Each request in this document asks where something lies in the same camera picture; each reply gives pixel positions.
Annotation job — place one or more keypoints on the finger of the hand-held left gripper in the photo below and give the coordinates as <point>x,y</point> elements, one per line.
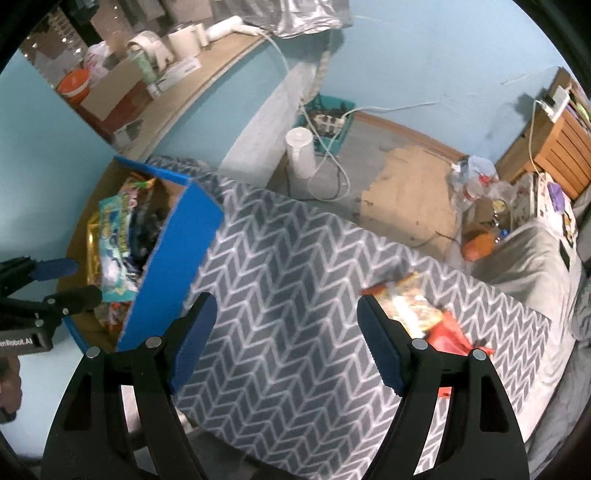
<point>55,268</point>
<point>76,297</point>

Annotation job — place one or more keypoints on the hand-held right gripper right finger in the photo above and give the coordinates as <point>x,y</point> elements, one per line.
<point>381,346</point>

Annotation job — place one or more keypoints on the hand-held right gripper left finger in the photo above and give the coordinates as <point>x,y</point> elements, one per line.
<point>191,344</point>

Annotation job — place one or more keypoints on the orange black snack bag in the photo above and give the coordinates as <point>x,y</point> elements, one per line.
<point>113,316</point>

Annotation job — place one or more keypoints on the long yellow snack packet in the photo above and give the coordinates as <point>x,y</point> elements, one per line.
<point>94,249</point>

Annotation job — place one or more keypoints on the orange green snack bag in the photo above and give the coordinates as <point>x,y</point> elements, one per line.
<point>138,182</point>
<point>411,300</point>

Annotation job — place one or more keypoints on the teal snack bag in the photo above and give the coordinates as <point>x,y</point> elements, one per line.
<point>117,244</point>

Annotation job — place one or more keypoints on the red snack bag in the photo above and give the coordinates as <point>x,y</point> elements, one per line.
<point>457,341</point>

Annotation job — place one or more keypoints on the blue cardboard box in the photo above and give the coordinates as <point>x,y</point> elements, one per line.
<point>180,258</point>

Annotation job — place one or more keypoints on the black snack packet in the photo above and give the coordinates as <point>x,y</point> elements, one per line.
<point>147,230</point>

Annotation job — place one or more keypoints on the person's left hand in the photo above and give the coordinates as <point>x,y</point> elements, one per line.
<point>9,387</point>

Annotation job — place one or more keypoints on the grey chevron table cover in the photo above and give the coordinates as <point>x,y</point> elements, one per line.
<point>286,286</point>

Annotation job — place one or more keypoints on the orange bottle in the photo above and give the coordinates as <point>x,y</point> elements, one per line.
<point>480,247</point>

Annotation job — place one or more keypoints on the cardboard floor sheet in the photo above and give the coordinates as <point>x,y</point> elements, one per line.
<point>411,194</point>

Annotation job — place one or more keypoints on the orange bowl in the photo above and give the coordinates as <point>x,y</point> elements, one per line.
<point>74,85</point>

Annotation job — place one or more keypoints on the brown cardboard box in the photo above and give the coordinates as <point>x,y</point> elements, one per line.
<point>111,92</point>

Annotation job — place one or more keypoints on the clear plastic bag pile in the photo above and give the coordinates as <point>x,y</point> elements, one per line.
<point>475,177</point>

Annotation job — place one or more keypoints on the white plastic bag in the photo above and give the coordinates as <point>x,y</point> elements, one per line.
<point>99,57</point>

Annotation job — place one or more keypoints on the teal plastic basket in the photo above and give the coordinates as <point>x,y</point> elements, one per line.
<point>344,134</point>

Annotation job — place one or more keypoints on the green tube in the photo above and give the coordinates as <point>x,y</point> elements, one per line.
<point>144,69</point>

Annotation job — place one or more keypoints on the pale cloth panel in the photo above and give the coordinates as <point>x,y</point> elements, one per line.
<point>263,129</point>

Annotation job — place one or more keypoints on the white power strip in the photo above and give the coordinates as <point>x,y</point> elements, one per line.
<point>330,122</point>

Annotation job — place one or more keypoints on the purple pouch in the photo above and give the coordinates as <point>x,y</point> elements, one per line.
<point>557,197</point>

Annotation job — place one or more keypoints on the white flat carton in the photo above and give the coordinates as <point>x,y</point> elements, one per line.
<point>180,71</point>

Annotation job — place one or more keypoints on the wooden counter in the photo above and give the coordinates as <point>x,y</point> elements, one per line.
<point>203,87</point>

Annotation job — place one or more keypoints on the white paper roll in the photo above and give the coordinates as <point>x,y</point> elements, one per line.
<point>201,33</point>
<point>182,41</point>

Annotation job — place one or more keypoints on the wooden bedside cabinet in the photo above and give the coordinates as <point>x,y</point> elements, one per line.
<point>561,147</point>

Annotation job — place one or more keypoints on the white charger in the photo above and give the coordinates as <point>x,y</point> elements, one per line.
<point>556,104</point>

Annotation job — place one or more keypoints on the silver foil sheet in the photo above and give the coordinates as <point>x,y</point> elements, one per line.
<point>300,16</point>

